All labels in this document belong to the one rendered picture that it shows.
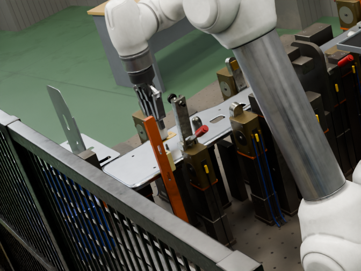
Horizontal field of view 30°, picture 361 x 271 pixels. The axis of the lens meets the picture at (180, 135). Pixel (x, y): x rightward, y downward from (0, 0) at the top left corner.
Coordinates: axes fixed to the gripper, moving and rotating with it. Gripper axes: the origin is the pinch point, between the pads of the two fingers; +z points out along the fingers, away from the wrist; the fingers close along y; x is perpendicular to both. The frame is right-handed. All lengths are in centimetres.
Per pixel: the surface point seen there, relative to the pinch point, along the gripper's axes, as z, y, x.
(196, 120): 3.8, -1.2, -12.6
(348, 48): -8, -32, -52
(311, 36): 5, 13, -78
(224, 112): 7.8, 1.2, -24.8
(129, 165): 7.8, 2.9, 12.2
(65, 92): 108, 350, -93
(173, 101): -13.4, -16.8, 1.3
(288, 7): 89, 242, -259
